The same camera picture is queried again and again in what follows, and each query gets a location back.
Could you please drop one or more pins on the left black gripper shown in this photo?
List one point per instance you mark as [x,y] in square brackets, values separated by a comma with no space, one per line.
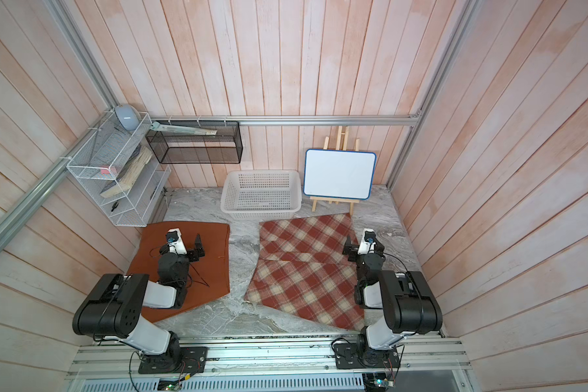
[194,256]

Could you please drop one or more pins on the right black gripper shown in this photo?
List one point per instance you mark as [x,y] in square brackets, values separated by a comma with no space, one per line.
[353,249]

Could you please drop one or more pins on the red plaid skirt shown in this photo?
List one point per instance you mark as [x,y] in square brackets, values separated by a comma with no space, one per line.
[302,271]

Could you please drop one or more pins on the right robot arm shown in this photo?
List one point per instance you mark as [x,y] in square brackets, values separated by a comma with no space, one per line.
[405,298]

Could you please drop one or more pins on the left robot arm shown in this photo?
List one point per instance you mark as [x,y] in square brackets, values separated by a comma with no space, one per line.
[112,310]

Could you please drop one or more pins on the rust brown skirt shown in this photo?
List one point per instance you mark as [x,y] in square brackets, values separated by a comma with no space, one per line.
[210,274]

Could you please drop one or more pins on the white plastic basket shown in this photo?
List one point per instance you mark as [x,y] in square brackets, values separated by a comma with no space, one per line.
[262,194]

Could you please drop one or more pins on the worn book on shelf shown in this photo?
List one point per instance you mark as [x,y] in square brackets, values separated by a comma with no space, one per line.
[127,178]

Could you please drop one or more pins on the wooden easel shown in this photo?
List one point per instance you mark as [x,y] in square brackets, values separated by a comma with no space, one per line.
[342,141]

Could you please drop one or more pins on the light green flat ruler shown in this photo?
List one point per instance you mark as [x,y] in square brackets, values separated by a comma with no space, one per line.
[184,130]

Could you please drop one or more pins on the grey computer mouse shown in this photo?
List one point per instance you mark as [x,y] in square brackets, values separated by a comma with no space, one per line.
[128,117]

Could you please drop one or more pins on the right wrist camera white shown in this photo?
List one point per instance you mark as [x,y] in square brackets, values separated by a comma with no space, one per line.
[367,243]

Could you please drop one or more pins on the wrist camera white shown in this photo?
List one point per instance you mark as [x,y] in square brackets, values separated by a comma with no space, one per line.
[175,242]
[367,243]

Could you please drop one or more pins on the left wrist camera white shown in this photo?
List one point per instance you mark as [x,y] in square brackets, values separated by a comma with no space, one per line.
[175,242]

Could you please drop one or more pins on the black wire mesh basket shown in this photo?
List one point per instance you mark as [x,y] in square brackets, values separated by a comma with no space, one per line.
[224,148]

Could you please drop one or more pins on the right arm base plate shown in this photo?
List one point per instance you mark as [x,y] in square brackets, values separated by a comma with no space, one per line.
[350,356]

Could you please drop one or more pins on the white wire shelf rack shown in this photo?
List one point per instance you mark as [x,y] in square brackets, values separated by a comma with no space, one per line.
[110,145]

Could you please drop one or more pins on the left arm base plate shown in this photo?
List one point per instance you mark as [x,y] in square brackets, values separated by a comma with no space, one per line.
[183,360]

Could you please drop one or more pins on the aluminium rail frame front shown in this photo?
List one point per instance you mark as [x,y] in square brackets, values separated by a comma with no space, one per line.
[296,362]

